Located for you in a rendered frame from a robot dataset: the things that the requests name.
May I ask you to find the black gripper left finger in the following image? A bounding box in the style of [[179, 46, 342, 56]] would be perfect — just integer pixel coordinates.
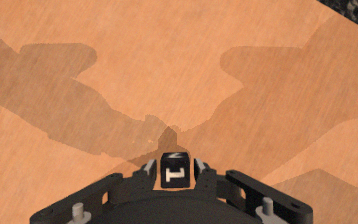
[[29, 159, 157, 224]]

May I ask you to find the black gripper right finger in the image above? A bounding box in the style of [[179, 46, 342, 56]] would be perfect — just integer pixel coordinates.
[[189, 158, 313, 224]]

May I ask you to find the black calendar cube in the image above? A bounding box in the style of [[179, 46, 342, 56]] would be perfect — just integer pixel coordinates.
[[160, 152, 190, 189]]

